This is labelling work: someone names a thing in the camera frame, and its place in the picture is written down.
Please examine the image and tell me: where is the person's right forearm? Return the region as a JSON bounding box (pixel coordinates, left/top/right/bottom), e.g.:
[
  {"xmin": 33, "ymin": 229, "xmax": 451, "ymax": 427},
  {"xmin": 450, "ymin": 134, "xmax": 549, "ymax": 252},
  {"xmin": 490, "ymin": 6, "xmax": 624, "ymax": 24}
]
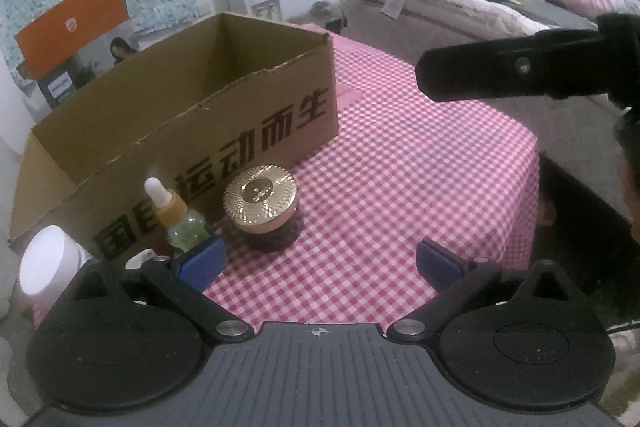
[{"xmin": 616, "ymin": 148, "xmax": 640, "ymax": 244}]

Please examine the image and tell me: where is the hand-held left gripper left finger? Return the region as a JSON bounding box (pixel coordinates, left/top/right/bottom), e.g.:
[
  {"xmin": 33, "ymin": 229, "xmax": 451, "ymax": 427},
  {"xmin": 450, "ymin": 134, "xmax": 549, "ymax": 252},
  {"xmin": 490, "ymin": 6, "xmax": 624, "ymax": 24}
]
[{"xmin": 66, "ymin": 237, "xmax": 254, "ymax": 344}]

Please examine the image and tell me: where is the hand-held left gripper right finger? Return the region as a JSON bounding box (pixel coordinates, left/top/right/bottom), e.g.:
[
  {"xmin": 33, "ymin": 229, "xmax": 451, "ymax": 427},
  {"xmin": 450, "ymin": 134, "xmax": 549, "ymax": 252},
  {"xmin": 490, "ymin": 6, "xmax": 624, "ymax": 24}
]
[{"xmin": 387, "ymin": 237, "xmax": 582, "ymax": 344}]

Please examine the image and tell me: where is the orange printed appliance box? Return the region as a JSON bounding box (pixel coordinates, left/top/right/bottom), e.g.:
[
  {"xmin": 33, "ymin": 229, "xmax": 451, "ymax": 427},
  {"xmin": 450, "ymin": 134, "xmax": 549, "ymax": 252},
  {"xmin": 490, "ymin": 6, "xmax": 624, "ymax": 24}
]
[{"xmin": 13, "ymin": 0, "xmax": 142, "ymax": 111}]

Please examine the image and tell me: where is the gold-lid cosmetic jar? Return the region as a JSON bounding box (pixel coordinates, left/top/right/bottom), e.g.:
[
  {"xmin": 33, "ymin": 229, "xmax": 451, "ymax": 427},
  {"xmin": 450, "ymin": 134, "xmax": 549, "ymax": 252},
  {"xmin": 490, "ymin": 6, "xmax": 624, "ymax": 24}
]
[{"xmin": 222, "ymin": 164, "xmax": 302, "ymax": 236}]

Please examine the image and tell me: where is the pink checked tablecloth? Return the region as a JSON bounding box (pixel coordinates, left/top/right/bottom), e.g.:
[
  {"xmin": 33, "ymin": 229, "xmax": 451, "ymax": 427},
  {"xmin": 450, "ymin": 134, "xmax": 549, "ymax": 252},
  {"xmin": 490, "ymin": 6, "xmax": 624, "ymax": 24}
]
[{"xmin": 31, "ymin": 21, "xmax": 542, "ymax": 329}]

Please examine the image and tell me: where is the grey bed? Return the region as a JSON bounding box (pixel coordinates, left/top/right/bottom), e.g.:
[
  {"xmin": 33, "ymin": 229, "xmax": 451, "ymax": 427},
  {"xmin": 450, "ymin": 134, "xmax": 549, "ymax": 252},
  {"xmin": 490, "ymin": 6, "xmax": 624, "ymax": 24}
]
[{"xmin": 339, "ymin": 0, "xmax": 640, "ymax": 230}]

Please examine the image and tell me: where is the green dropper bottle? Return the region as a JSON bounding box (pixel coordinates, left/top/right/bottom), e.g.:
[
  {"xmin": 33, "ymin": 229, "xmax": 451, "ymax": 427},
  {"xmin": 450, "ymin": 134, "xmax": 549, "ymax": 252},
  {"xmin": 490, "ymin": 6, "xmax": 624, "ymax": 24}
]
[{"xmin": 143, "ymin": 177, "xmax": 212, "ymax": 254}]

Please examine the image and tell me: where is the white round jar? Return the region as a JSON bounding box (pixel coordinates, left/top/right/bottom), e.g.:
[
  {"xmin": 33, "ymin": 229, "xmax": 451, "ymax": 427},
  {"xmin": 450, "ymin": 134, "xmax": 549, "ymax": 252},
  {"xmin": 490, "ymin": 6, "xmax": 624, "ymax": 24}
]
[{"xmin": 12, "ymin": 225, "xmax": 94, "ymax": 314}]

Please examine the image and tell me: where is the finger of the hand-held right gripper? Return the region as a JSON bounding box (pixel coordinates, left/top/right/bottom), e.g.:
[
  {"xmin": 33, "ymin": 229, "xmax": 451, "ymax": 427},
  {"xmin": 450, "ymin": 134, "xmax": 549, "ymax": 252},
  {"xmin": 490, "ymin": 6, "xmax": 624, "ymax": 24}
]
[{"xmin": 416, "ymin": 28, "xmax": 607, "ymax": 104}]

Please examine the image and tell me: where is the brown cardboard box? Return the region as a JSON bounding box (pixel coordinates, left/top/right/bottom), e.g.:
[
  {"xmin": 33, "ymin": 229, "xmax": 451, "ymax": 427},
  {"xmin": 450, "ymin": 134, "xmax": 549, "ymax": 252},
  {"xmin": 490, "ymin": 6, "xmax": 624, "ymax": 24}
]
[{"xmin": 7, "ymin": 12, "xmax": 342, "ymax": 259}]

